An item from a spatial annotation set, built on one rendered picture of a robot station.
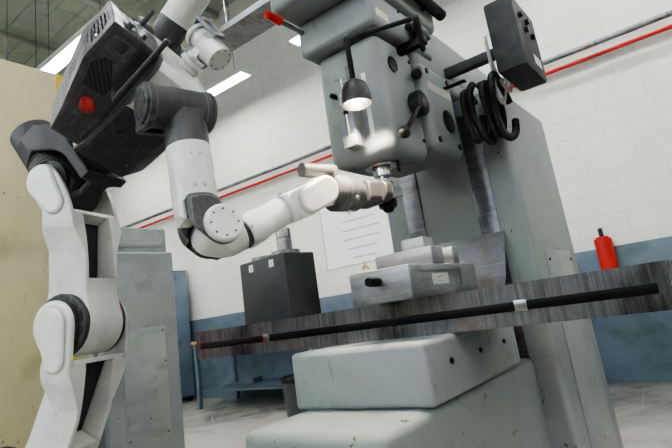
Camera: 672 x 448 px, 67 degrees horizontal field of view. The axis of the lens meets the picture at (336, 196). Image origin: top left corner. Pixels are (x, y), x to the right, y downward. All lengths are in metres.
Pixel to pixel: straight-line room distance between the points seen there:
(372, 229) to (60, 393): 5.33
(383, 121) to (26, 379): 1.87
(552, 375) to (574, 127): 4.21
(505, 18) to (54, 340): 1.36
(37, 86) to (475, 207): 2.12
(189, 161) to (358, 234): 5.50
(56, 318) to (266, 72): 7.01
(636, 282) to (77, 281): 1.15
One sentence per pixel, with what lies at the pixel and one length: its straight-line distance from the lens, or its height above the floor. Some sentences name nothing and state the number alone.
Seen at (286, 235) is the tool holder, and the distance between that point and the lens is 1.55.
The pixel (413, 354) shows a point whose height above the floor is 0.86.
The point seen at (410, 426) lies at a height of 0.75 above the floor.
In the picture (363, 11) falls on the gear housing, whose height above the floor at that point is 1.67.
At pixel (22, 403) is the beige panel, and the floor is 0.79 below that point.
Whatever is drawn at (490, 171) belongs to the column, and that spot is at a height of 1.30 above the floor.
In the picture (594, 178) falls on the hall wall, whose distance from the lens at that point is 5.45.
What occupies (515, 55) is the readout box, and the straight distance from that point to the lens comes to 1.48.
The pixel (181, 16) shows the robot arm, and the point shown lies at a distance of 1.52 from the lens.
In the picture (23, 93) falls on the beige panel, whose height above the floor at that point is 2.15.
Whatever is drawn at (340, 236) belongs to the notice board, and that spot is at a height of 1.93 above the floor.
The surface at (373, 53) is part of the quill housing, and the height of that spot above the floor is 1.57.
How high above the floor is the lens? 0.95
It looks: 13 degrees up
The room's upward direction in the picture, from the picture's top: 8 degrees counter-clockwise
